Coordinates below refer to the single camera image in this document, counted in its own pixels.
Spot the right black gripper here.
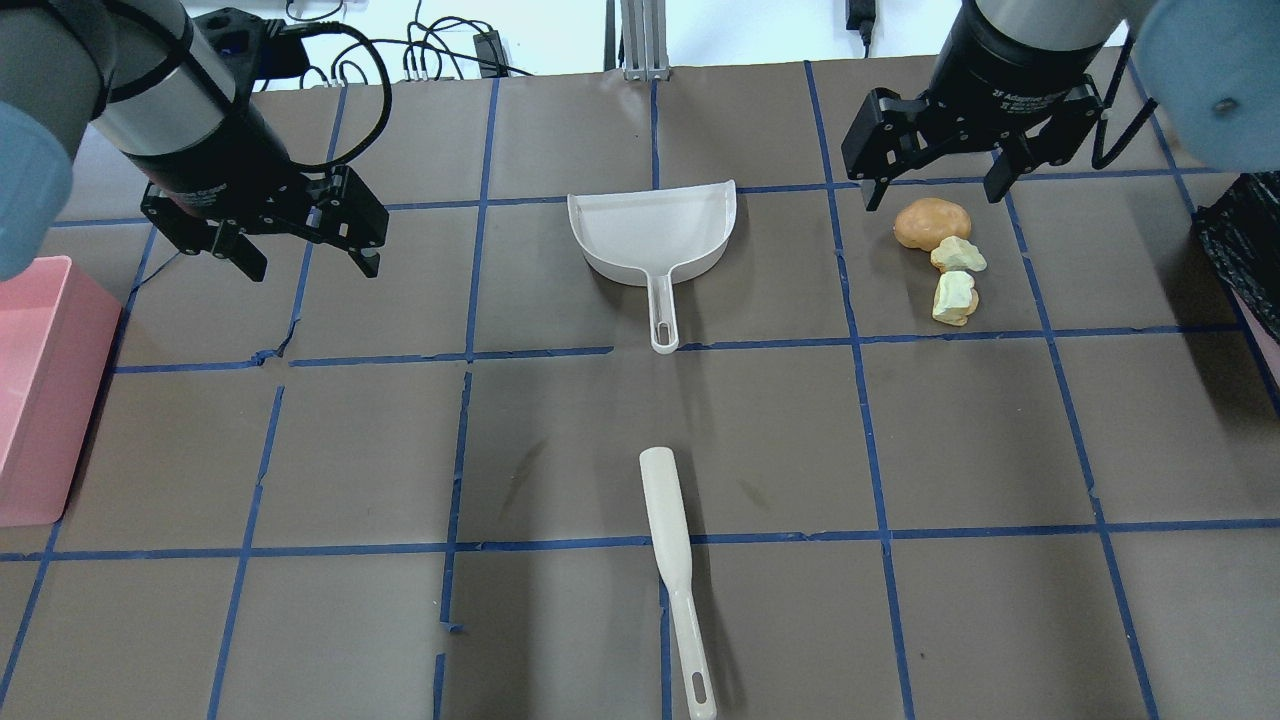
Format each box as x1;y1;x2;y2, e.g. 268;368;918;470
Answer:
841;79;1105;211

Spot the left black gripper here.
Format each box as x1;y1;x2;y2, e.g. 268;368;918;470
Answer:
140;165;389;283

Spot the yellow sponge chunk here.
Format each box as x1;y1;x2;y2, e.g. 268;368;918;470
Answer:
931;270;980;327
931;234;988;273

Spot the beige plastic dustpan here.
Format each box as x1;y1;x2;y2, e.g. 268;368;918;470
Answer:
566;179;737;355

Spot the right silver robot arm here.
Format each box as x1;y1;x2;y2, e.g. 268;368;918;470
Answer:
841;1;1279;210

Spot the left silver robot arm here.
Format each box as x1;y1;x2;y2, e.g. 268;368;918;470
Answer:
1;1;393;282

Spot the pink plastic bin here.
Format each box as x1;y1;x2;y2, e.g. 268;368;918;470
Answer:
1;256;122;528

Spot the black bag lined bin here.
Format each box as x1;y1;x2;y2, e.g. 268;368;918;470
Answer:
1193;170;1279;341

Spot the black power adapter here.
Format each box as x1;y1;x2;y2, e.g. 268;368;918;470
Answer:
474;29;509;78

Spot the black cable bundle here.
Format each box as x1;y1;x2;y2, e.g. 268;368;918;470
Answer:
300;0;531;91

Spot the aluminium frame post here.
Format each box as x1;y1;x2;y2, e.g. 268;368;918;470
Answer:
620;0;671;82

